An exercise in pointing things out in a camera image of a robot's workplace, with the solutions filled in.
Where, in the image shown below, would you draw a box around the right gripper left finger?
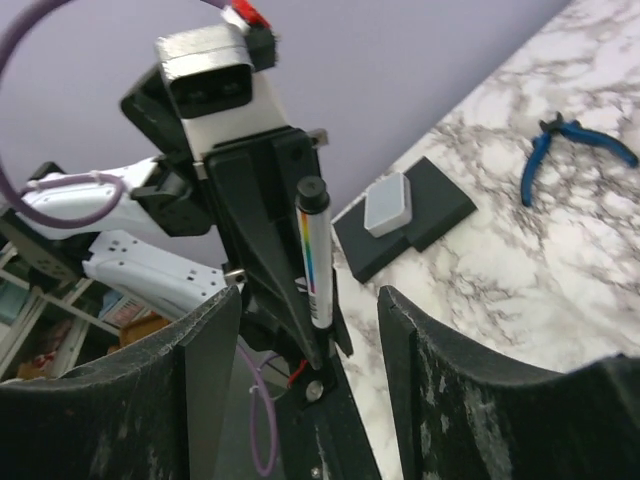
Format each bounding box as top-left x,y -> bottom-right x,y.
1,287 -> 241,479

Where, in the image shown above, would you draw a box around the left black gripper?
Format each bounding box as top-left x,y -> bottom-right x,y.
120,67 -> 353,370

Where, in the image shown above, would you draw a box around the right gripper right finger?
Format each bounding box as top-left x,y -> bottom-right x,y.
377,286 -> 639,479

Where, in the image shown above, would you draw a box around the white marker pen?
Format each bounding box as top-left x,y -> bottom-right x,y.
296,176 -> 333,329

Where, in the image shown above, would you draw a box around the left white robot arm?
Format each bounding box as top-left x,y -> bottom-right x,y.
1,66 -> 353,369

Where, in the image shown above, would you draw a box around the grey whiteboard eraser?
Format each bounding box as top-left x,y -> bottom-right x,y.
364,172 -> 413,238

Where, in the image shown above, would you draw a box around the black foam pad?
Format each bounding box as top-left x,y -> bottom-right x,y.
334,157 -> 477,284

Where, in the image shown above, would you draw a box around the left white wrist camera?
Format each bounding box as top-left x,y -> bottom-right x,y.
155,23 -> 289,162

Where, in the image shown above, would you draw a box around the blue handled pliers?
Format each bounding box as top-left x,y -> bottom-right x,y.
519,112 -> 640,209

